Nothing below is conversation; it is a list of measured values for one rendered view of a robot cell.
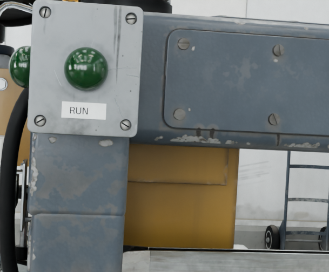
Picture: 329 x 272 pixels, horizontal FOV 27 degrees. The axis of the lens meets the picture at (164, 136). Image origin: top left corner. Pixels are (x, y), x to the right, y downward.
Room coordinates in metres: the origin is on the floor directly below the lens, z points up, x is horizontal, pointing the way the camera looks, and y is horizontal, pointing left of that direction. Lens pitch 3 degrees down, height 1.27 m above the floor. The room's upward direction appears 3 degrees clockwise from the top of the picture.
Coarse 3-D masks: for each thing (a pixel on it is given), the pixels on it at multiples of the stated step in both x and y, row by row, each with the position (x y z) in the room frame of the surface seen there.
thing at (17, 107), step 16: (16, 112) 0.51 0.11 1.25; (16, 128) 0.51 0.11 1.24; (16, 144) 0.52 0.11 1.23; (16, 160) 0.52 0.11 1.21; (0, 176) 0.52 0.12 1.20; (0, 192) 0.52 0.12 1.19; (0, 208) 0.52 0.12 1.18; (0, 224) 0.53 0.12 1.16; (0, 240) 0.53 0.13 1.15; (0, 256) 0.54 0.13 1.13
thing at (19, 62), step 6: (18, 48) 0.47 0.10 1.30; (24, 48) 0.47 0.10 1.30; (30, 48) 0.47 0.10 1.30; (12, 54) 0.47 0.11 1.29; (18, 54) 0.47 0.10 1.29; (24, 54) 0.47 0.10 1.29; (12, 60) 0.47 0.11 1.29; (18, 60) 0.46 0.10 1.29; (24, 60) 0.46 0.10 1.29; (12, 66) 0.47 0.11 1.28; (18, 66) 0.46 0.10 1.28; (24, 66) 0.46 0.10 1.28; (12, 72) 0.47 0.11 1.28; (18, 72) 0.46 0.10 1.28; (24, 72) 0.46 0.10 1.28; (12, 78) 0.47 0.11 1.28; (18, 78) 0.47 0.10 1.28; (24, 78) 0.47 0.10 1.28; (18, 84) 0.47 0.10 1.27; (24, 84) 0.47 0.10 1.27
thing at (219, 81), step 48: (144, 48) 0.52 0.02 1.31; (192, 48) 0.52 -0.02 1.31; (240, 48) 0.53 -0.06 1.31; (288, 48) 0.53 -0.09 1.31; (144, 96) 0.52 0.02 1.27; (192, 96) 0.52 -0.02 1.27; (240, 96) 0.53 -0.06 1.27; (288, 96) 0.53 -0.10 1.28; (48, 144) 0.50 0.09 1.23; (96, 144) 0.51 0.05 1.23; (144, 144) 0.53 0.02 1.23; (192, 144) 0.53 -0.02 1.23; (240, 144) 0.54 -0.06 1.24; (288, 144) 0.54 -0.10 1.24; (48, 192) 0.50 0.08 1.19; (96, 192) 0.51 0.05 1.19; (48, 240) 0.50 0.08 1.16; (96, 240) 0.51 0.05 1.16
